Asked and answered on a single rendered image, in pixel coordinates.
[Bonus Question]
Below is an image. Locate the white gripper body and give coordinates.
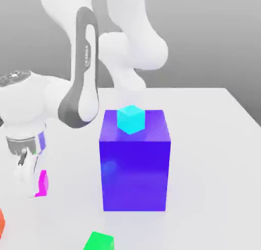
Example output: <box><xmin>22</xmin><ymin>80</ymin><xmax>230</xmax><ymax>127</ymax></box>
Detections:
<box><xmin>13</xmin><ymin>149</ymin><xmax>42</xmax><ymax>198</ymax></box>

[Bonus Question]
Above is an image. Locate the small magenta cube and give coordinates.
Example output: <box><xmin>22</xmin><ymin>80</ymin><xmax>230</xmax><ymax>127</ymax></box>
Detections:
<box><xmin>34</xmin><ymin>169</ymin><xmax>49</xmax><ymax>198</ymax></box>

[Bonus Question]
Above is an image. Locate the small orange cube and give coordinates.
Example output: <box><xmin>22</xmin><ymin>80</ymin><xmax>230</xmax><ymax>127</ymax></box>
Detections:
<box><xmin>0</xmin><ymin>209</ymin><xmax>6</xmax><ymax>239</ymax></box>

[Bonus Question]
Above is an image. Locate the small green cube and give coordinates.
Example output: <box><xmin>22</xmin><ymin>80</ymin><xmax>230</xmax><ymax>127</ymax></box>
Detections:
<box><xmin>83</xmin><ymin>231</ymin><xmax>115</xmax><ymax>250</ymax></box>

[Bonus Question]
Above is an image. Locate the small cyan cube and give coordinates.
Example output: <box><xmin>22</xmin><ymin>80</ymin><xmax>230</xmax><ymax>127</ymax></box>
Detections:
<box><xmin>116</xmin><ymin>105</ymin><xmax>146</xmax><ymax>136</ymax></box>

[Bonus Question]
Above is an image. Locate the large blue box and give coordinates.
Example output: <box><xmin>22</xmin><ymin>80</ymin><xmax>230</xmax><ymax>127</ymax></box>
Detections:
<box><xmin>99</xmin><ymin>109</ymin><xmax>171</xmax><ymax>212</ymax></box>

